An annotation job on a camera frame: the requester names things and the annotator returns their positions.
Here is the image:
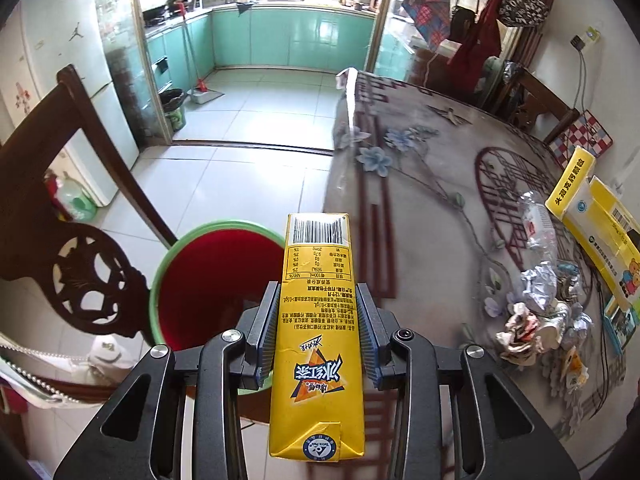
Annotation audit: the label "crumpled silver foil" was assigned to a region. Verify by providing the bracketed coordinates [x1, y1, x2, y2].
[520, 259, 559, 312]

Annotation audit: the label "white beaded cloth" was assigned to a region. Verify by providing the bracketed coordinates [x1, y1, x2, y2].
[0, 332, 121, 407]

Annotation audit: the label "black charger cable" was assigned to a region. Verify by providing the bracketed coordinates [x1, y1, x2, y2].
[574, 50, 590, 112]

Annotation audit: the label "grey dustpan with red broom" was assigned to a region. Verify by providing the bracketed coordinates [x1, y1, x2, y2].
[177, 5, 224, 107]

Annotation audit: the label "green bin with red liner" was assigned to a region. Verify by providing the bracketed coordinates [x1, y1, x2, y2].
[149, 219, 288, 397]

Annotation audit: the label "crumpled printed paper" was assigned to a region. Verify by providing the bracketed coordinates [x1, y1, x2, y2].
[495, 302, 543, 364]

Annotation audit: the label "yellow drink carton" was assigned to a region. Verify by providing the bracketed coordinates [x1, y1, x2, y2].
[268, 213, 366, 462]

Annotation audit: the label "black patterned hanging bag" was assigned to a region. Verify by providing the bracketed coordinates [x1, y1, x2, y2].
[495, 0, 549, 29]

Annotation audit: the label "white refrigerator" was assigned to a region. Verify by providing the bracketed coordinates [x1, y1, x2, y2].
[0, 0, 142, 209]

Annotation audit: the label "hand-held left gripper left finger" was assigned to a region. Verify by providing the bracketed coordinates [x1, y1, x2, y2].
[52, 281, 282, 480]

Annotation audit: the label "teal kitchen cabinets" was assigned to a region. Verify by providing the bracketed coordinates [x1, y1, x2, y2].
[144, 4, 377, 112]

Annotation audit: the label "yellow medicine box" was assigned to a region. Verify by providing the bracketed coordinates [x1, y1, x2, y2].
[544, 146, 640, 312]

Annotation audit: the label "checkered chair cushion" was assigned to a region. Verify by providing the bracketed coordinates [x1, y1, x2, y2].
[547, 110, 614, 169]

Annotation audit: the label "small orange snack wrapper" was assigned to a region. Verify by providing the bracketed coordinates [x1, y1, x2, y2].
[562, 347, 592, 392]

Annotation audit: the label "dark carved wooden chair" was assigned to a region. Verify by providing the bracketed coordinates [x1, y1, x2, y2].
[0, 64, 181, 403]

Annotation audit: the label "crushed clear plastic bottle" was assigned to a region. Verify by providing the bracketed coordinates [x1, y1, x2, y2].
[515, 191, 559, 262]

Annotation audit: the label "plaid hanging cloth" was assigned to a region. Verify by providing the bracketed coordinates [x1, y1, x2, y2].
[401, 0, 454, 54]

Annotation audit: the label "clear plastic jug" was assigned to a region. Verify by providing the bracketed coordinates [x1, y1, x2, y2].
[47, 172, 99, 224]

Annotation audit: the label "dark red hanging garment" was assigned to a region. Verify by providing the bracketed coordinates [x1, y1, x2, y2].
[457, 0, 504, 82]

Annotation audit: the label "small green kitchen bin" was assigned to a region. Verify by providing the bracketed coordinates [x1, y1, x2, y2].
[159, 89, 187, 132]

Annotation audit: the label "white shoe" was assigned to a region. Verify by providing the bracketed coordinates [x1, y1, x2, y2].
[87, 335, 134, 377]

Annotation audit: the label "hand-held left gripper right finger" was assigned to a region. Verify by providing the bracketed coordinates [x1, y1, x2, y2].
[357, 285, 583, 480]

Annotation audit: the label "wall socket with charger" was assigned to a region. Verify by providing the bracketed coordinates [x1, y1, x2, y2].
[570, 25, 602, 52]

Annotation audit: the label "blue picture book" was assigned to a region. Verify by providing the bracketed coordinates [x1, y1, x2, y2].
[602, 294, 639, 357]

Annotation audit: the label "brown wooden chair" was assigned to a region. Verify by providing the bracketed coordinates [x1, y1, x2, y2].
[492, 67, 581, 146]

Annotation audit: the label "crushed paper cup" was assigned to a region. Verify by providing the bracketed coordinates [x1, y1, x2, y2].
[537, 310, 572, 352]

